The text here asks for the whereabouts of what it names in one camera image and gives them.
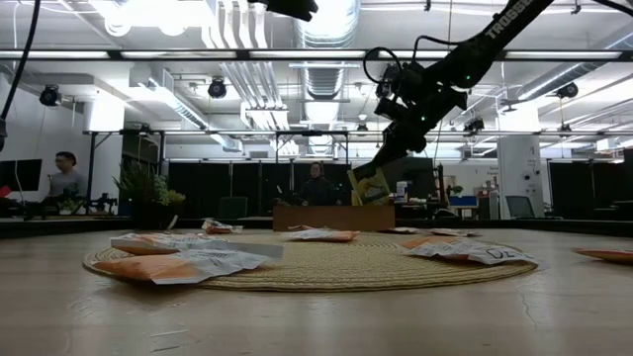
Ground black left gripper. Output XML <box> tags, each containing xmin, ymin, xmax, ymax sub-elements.
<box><xmin>245</xmin><ymin>0</ymin><xmax>320</xmax><ymax>23</ymax></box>

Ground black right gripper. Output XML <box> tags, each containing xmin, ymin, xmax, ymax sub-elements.
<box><xmin>351</xmin><ymin>72</ymin><xmax>470</xmax><ymax>183</ymax></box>

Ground yellow green black tea packet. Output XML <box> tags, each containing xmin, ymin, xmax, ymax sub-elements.
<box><xmin>347</xmin><ymin>166</ymin><xmax>393</xmax><ymax>208</ymax></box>

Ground white orange Tazo tea packet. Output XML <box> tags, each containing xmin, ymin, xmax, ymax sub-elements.
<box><xmin>92</xmin><ymin>248</ymin><xmax>272</xmax><ymax>287</ymax></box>
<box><xmin>280</xmin><ymin>227</ymin><xmax>361</xmax><ymax>243</ymax></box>
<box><xmin>111</xmin><ymin>233</ymin><xmax>229</xmax><ymax>246</ymax></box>
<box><xmin>398</xmin><ymin>235</ymin><xmax>540</xmax><ymax>267</ymax></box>
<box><xmin>109</xmin><ymin>236</ymin><xmax>286</xmax><ymax>262</ymax></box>

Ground pink orange tea packet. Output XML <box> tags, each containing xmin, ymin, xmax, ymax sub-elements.
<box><xmin>427</xmin><ymin>227</ymin><xmax>483</xmax><ymax>238</ymax></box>

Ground large dark display screen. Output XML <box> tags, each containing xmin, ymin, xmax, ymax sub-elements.
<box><xmin>393</xmin><ymin>154</ymin><xmax>436</xmax><ymax>202</ymax></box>

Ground black beam with light strips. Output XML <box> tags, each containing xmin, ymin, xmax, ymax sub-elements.
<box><xmin>0</xmin><ymin>47</ymin><xmax>633</xmax><ymax>62</ymax></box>

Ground wooden three-compartment box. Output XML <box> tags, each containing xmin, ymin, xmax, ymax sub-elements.
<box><xmin>270</xmin><ymin>204</ymin><xmax>396</xmax><ymax>232</ymax></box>

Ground round woven straw placemat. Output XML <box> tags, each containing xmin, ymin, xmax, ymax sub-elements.
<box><xmin>82</xmin><ymin>230</ymin><xmax>539</xmax><ymax>293</ymax></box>

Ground white building column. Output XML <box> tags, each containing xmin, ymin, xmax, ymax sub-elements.
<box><xmin>497</xmin><ymin>133</ymin><xmax>543</xmax><ymax>220</ymax></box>

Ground grey office chair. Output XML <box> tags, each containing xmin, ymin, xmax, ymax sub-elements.
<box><xmin>504</xmin><ymin>195</ymin><xmax>538</xmax><ymax>221</ymax></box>

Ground dark green office chair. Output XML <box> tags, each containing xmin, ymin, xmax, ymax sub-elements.
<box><xmin>217</xmin><ymin>196</ymin><xmax>249</xmax><ymax>221</ymax></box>

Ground black partition panels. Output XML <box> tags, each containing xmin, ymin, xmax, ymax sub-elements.
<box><xmin>548</xmin><ymin>160</ymin><xmax>633</xmax><ymax>223</ymax></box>
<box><xmin>167</xmin><ymin>160</ymin><xmax>354</xmax><ymax>221</ymax></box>

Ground spiky green plant dark pot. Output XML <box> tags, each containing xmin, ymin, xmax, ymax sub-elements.
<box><xmin>112</xmin><ymin>158</ymin><xmax>187</xmax><ymax>230</ymax></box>

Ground small dark computer monitor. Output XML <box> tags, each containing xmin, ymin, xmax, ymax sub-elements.
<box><xmin>0</xmin><ymin>158</ymin><xmax>44</xmax><ymax>193</ymax></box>

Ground silver ventilation duct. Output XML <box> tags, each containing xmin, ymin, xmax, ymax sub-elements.
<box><xmin>291</xmin><ymin>0</ymin><xmax>363</xmax><ymax>103</ymax></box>

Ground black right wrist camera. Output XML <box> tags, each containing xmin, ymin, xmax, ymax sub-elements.
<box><xmin>373</xmin><ymin>62</ymin><xmax>415</xmax><ymax>123</ymax></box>

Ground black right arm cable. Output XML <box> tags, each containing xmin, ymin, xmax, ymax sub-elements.
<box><xmin>362</xmin><ymin>33</ymin><xmax>451</xmax><ymax>86</ymax></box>

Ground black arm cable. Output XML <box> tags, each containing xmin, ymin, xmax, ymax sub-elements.
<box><xmin>0</xmin><ymin>0</ymin><xmax>42</xmax><ymax>152</ymax></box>
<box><xmin>362</xmin><ymin>33</ymin><xmax>451</xmax><ymax>86</ymax></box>

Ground black background rig frame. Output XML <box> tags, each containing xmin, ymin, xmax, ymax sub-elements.
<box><xmin>82</xmin><ymin>128</ymin><xmax>633</xmax><ymax>217</ymax></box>

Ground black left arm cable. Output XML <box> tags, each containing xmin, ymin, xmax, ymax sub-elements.
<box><xmin>0</xmin><ymin>0</ymin><xmax>42</xmax><ymax>152</ymax></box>

